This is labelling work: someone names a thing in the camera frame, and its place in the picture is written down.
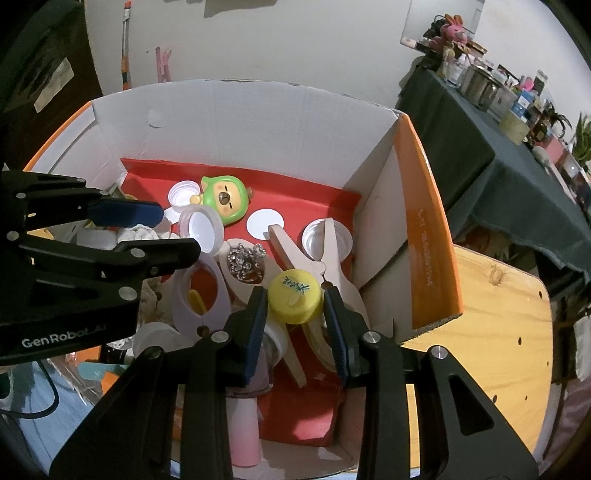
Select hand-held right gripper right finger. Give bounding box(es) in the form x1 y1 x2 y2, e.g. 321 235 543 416
322 285 541 480

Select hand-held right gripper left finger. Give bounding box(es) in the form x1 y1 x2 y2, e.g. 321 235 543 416
48 286 269 480

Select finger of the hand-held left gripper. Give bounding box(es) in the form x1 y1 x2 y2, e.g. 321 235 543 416
0 170 165 241
9 233 203 305

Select yellow bottle cap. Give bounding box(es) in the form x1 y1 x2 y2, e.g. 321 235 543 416
269 271 323 325

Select silver rhinestone brooch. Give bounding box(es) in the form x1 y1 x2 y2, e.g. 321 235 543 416
226 244 267 282

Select orange and white cardboard box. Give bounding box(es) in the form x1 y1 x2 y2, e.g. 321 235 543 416
21 78 465 480

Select lilac plastic clip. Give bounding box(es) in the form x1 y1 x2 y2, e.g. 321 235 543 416
172 253 232 335

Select pink-rimmed white lid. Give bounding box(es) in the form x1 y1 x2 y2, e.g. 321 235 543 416
177 205 226 256

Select open white screw cap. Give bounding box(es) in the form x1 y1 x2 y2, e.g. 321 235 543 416
167 180 200 208

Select teal plastic item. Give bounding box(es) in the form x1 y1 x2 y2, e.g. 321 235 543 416
78 361 131 383

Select large beige clothespin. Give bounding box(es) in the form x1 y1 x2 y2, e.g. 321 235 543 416
268 217 370 389

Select green cartoon toy figure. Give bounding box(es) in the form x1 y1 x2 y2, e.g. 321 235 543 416
191 174 254 228

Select round metal lid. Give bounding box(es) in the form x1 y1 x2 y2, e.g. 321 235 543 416
301 219 354 263

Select flat white disc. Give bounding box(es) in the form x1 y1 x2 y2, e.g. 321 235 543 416
246 210 286 241

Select pink tube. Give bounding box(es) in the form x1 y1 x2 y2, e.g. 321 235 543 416
230 396 262 468

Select light blue towel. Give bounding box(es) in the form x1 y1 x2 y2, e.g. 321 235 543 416
18 364 107 480

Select red paper sheet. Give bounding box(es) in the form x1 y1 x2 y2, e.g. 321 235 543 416
120 158 362 448

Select orange and white stick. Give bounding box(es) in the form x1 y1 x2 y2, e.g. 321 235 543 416
120 0 134 92

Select dark green tablecloth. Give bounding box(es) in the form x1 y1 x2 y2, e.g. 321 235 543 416
396 55 591 288

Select metal pot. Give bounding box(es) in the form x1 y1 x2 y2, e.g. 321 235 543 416
459 62 503 112

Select clear glass bottle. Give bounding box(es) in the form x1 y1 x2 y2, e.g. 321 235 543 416
444 48 465 89

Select potted snake plant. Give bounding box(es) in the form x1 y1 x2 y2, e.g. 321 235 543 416
570 112 591 172

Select pink bunny plush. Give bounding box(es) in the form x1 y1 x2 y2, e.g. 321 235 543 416
436 16 468 47

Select white cotton rope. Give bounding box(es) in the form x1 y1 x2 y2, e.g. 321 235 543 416
117 224 158 241

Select black cable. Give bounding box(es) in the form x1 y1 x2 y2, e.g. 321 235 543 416
0 359 61 418

